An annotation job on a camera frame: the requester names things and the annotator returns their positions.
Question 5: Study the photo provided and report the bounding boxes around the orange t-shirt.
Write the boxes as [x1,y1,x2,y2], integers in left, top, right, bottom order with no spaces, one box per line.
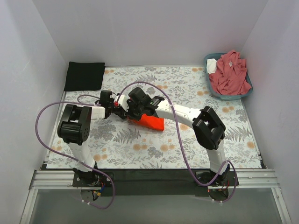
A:
[128,114,164,131]

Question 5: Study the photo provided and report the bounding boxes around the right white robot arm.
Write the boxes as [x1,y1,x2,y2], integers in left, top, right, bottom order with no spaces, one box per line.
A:
[119,87,230,186]

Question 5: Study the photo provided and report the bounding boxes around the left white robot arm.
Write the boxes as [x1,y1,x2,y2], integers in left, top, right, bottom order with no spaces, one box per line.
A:
[57,91,126,187]

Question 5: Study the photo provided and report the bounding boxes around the floral table mat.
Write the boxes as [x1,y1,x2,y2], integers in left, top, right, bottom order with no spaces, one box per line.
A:
[46,66,262,169]

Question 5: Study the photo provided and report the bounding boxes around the folded black t-shirt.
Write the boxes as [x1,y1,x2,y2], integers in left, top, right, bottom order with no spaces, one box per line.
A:
[64,62,105,91]

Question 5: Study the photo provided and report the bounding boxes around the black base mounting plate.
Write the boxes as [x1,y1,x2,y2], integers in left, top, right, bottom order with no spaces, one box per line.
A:
[72,168,239,200]

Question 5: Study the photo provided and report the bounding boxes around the white t-shirt in basket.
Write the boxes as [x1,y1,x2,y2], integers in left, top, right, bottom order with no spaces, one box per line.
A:
[206,58,217,74]

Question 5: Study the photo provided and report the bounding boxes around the teal laundry basket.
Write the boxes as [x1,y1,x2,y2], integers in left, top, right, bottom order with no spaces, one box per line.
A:
[203,53,253,101]

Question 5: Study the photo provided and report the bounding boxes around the pink t-shirt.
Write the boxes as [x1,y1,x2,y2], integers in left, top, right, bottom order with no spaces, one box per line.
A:
[209,50,252,96]

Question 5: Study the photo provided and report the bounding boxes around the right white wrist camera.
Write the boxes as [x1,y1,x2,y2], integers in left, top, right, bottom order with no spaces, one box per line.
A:
[114,95,129,112]

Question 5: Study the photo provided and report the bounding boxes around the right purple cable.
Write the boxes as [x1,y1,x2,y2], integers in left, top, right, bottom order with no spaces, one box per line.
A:
[114,81,239,203]

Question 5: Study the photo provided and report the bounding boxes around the purple cable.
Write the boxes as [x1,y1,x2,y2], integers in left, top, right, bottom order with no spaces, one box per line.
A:
[35,94,116,210]
[114,81,239,203]

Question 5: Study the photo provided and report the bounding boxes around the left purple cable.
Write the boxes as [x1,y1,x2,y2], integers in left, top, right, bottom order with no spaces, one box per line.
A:
[35,94,116,210]

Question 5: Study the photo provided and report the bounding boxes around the aluminium rail frame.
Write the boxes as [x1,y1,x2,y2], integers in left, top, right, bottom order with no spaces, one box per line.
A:
[21,168,291,224]

